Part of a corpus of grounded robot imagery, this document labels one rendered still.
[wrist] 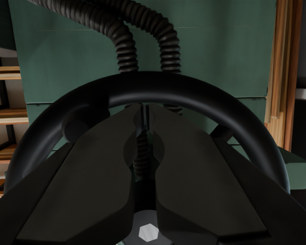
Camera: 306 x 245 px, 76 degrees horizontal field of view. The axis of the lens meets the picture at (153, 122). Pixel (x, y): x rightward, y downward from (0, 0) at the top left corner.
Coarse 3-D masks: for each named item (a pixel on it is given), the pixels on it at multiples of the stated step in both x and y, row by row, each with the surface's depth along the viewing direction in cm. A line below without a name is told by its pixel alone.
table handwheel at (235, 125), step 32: (64, 96) 17; (96, 96) 16; (128, 96) 17; (160, 96) 17; (192, 96) 17; (224, 96) 17; (32, 128) 17; (224, 128) 18; (256, 128) 17; (32, 160) 18; (256, 160) 18; (288, 192) 19
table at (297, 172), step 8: (280, 152) 44; (288, 152) 44; (288, 160) 40; (296, 160) 39; (304, 160) 39; (288, 168) 39; (296, 168) 39; (304, 168) 39; (288, 176) 39; (296, 176) 39; (304, 176) 39; (296, 184) 40; (304, 184) 40
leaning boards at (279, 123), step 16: (288, 0) 140; (288, 16) 141; (288, 32) 143; (272, 48) 145; (288, 48) 145; (272, 64) 148; (288, 64) 148; (272, 80) 151; (288, 80) 152; (272, 96) 153; (288, 96) 153; (272, 112) 155; (288, 112) 155; (272, 128) 170; (288, 128) 156; (288, 144) 158
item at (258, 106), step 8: (32, 104) 35; (40, 104) 35; (48, 104) 35; (144, 104) 36; (160, 104) 36; (248, 104) 36; (256, 104) 36; (264, 104) 36; (32, 112) 35; (40, 112) 36; (112, 112) 36; (184, 112) 36; (192, 112) 36; (256, 112) 36; (264, 112) 36; (32, 120) 36; (192, 120) 36; (200, 120) 36; (208, 120) 36; (264, 120) 37; (208, 128) 37; (152, 136) 37; (56, 144) 37; (152, 144) 37
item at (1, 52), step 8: (0, 0) 30; (0, 8) 30; (8, 8) 32; (0, 16) 30; (8, 16) 32; (0, 24) 30; (8, 24) 32; (0, 32) 30; (8, 32) 32; (0, 40) 30; (8, 40) 32; (0, 48) 30; (8, 48) 32; (0, 56) 40; (8, 56) 40; (16, 56) 40
